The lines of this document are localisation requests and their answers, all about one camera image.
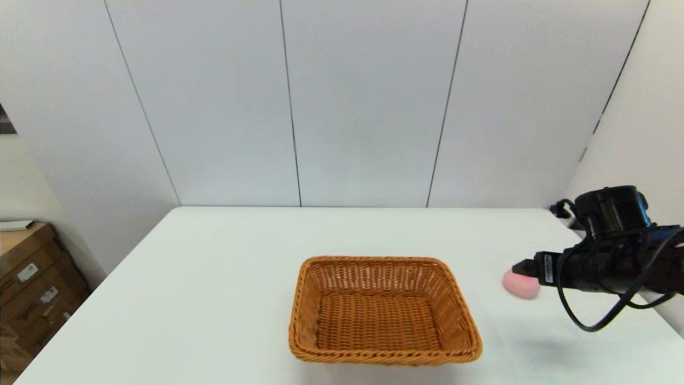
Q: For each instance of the low brown cardboard box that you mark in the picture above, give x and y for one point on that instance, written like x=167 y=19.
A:
x=10 y=361

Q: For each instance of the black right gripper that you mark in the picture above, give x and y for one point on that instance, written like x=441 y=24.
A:
x=604 y=267

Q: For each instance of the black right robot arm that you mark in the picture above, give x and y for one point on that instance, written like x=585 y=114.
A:
x=674 y=267

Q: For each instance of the pink peach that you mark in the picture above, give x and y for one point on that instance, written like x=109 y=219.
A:
x=521 y=290

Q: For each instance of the cardboard box with white labels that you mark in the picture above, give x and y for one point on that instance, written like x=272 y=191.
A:
x=37 y=299

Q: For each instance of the flat white board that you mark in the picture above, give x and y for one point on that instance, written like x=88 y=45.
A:
x=15 y=225

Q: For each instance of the brown wicker rectangular basket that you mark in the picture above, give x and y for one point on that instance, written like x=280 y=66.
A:
x=374 y=321

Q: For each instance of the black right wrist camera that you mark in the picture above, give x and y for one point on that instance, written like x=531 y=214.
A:
x=614 y=211

